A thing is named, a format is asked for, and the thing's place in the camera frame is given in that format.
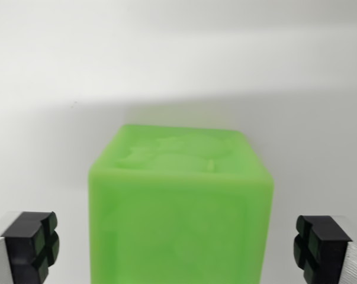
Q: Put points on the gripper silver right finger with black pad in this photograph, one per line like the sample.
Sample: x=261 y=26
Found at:
x=330 y=251

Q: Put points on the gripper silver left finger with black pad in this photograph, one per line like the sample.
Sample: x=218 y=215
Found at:
x=19 y=247

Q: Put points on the green embossed cube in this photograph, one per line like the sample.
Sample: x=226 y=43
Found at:
x=178 y=219

